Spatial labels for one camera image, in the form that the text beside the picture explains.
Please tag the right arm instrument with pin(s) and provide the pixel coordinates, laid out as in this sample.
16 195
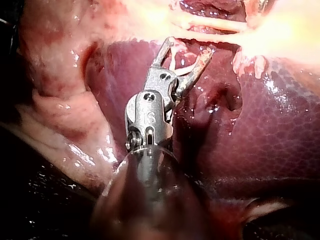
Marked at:
150 112

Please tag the right arm instrument jaw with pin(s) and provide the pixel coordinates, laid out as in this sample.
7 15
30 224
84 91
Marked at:
197 68
162 53

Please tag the white clip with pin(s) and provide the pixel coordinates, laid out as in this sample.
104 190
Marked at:
182 72

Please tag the dark right arm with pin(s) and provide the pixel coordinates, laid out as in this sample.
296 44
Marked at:
150 200

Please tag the gallbladder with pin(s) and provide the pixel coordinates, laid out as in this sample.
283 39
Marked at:
280 30

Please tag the pale fatty tissue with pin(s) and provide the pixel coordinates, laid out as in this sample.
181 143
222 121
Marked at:
55 62
155 17

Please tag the dark red liver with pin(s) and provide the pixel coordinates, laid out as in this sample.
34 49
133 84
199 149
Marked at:
262 125

